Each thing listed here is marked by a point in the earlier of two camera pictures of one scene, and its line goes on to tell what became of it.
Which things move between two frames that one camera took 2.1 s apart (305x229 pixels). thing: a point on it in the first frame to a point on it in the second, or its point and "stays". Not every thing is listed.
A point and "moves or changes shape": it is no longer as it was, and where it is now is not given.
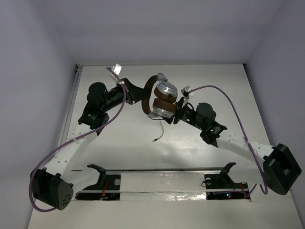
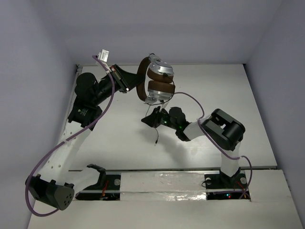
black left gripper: [128, 91] to [119, 78]
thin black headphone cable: [160, 119] to [156, 105]
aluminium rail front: [152, 170] stays
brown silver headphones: [165, 95] moves or changes shape
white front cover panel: [171, 200] stays
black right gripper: [179, 110] to [153, 119]
